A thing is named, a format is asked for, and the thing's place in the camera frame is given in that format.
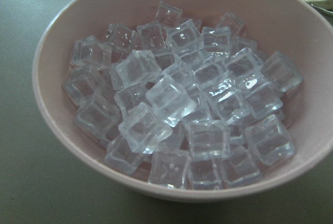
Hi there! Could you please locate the pink bowl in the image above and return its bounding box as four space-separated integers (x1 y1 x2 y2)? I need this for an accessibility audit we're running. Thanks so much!
32 0 332 203

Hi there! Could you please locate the clear ice cubes pile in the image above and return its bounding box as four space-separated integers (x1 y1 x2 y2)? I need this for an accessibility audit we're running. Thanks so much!
62 2 302 187

